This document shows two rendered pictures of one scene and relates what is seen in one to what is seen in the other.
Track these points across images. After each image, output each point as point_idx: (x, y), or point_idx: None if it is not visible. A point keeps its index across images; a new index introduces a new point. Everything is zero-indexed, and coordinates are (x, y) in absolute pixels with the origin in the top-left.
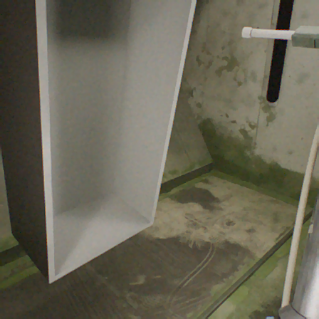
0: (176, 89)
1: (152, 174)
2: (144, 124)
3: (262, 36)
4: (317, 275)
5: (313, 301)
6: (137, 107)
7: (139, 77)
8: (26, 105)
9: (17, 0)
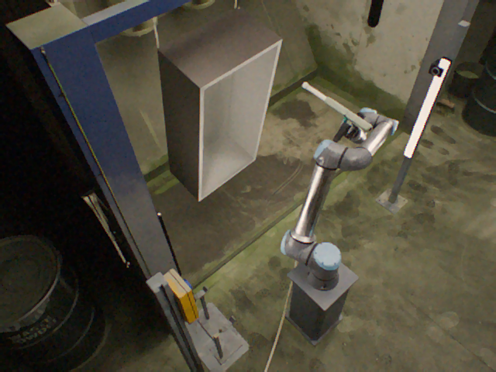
0: (267, 97)
1: (254, 133)
2: (248, 104)
3: (311, 92)
4: (299, 222)
5: (297, 228)
6: (242, 92)
7: (244, 77)
8: (190, 135)
9: (188, 103)
